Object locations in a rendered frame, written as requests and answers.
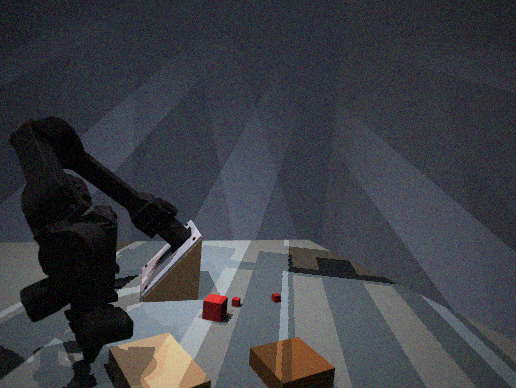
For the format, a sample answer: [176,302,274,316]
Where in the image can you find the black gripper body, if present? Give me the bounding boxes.
[71,257,134,349]

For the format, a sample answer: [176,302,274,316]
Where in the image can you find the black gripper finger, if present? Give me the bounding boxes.
[68,322,103,365]
[64,309,81,322]

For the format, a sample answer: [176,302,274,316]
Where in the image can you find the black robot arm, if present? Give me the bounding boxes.
[8,116,192,322]

